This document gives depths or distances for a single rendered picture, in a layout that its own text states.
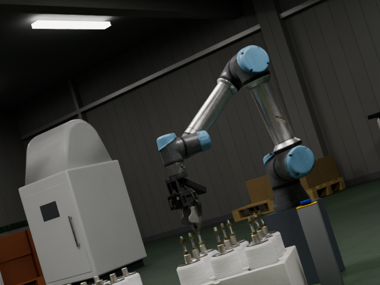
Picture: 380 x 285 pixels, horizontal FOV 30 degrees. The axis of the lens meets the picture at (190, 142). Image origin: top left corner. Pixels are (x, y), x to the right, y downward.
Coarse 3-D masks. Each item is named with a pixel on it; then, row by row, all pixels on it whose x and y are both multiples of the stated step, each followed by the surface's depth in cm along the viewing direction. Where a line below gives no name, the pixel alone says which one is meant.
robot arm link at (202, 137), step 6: (198, 132) 261; (204, 132) 261; (180, 138) 259; (186, 138) 258; (192, 138) 259; (198, 138) 259; (204, 138) 260; (186, 144) 257; (192, 144) 258; (198, 144) 259; (204, 144) 260; (210, 144) 261; (186, 150) 257; (192, 150) 259; (198, 150) 260; (204, 150) 262
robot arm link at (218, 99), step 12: (228, 72) 279; (228, 84) 279; (240, 84) 281; (216, 96) 278; (228, 96) 280; (204, 108) 277; (216, 108) 277; (192, 120) 277; (204, 120) 274; (192, 132) 272
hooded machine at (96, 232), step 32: (64, 128) 623; (32, 160) 637; (64, 160) 610; (96, 160) 638; (32, 192) 623; (64, 192) 601; (96, 192) 619; (32, 224) 627; (64, 224) 605; (96, 224) 608; (128, 224) 640; (64, 256) 609; (96, 256) 597; (128, 256) 628
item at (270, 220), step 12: (324, 204) 285; (264, 216) 282; (276, 216) 278; (288, 216) 275; (324, 216) 282; (276, 228) 279; (288, 228) 276; (300, 228) 273; (288, 240) 276; (300, 240) 273; (300, 252) 274; (336, 252) 282; (312, 264) 271; (312, 276) 272
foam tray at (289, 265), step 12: (288, 252) 241; (276, 264) 220; (288, 264) 226; (300, 264) 254; (240, 276) 222; (252, 276) 221; (264, 276) 220; (276, 276) 220; (288, 276) 219; (300, 276) 244
